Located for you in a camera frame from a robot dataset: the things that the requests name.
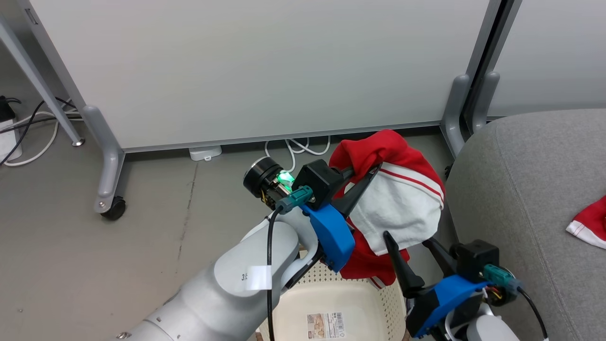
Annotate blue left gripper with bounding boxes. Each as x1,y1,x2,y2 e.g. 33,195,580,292
243,156,382,274

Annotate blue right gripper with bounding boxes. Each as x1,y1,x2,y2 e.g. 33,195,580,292
382,231,509,340

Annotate red and white striped garment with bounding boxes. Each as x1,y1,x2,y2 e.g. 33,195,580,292
328,129,446,290

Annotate red garment with white lettering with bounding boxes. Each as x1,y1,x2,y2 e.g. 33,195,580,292
565,195,606,251

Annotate grey fabric sofa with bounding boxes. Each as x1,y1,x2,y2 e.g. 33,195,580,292
444,109,606,341

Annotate beige plastic laundry basket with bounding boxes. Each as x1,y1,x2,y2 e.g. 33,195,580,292
257,251,411,341

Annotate white power adapter box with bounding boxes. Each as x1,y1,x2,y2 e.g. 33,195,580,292
189,145,223,162

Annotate large white partition panel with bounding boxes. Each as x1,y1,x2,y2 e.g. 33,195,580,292
16,0,503,153

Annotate narrow white partition panel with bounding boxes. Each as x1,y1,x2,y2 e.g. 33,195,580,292
485,0,606,118

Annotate black caster wheel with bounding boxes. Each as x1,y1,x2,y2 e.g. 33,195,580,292
100,196,127,221

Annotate grey partition foot with caster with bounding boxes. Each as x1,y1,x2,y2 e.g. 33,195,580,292
82,105,126,215

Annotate grey metal table leg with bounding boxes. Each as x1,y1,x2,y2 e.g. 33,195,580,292
0,14,86,147

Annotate white power strip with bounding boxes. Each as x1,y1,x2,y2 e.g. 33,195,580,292
0,96,23,162

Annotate teal left camera connector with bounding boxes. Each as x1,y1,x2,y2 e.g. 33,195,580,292
276,185,315,215

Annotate teal camera connector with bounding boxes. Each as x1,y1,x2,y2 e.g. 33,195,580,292
482,264,522,293
276,185,315,215

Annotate coiled white cable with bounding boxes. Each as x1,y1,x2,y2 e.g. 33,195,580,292
264,135,331,174

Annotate teal right camera connector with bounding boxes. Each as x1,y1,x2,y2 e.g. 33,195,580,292
482,264,522,293

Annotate black left camera cable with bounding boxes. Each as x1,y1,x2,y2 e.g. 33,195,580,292
266,207,285,341

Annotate black camera cable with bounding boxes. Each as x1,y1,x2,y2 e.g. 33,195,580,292
266,207,285,341
517,286,551,341

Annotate black right camera cable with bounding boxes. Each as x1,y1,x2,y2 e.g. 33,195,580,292
517,286,551,341

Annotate long white floor cable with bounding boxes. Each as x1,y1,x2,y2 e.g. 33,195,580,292
0,110,85,167

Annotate black floor cables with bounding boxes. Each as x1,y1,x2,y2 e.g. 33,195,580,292
0,96,77,166

